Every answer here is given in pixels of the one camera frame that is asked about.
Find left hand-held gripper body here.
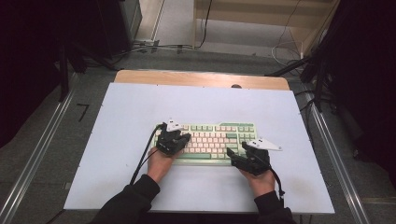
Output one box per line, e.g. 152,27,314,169
155,119,188,156

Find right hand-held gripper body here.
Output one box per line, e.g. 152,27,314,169
231,137,283,176

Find green and cream keyboard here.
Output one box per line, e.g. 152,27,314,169
150,121,260,166

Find person's right hand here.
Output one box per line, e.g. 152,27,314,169
239,167,276,199

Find person's left hand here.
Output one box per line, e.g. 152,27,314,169
147,148,185,184

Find white board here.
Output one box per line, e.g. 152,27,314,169
64,82,335,215

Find wooden table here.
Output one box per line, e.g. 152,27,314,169
114,69,290,91

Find black metal stand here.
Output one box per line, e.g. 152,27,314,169
264,55,332,113
57,43,71,102

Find dark cabinet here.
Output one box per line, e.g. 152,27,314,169
92,0,143,60

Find wooden shelf unit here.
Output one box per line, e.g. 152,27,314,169
192,0,340,57

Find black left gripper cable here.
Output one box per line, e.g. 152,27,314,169
129,122,165,186

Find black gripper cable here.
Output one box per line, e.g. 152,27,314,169
267,166,286,208
129,122,165,186

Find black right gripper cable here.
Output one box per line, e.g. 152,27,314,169
267,166,286,208

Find metal floor rail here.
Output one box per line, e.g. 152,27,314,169
0,90,76,224
306,92,372,224

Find white floor cable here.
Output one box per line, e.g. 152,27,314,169
270,40,304,68

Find black floor cable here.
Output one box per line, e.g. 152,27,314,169
194,0,214,50

